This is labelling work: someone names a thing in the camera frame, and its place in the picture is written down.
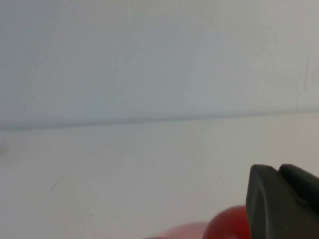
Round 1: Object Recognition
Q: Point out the pink round plate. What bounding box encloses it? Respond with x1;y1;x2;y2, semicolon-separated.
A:
147;221;212;239

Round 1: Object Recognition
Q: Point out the red toy apple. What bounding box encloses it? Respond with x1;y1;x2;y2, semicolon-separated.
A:
203;205;250;239

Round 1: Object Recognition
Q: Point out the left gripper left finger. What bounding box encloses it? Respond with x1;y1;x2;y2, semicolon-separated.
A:
245;164;319;239

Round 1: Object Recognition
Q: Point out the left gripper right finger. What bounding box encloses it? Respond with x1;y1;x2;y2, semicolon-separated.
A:
278;163;319;217

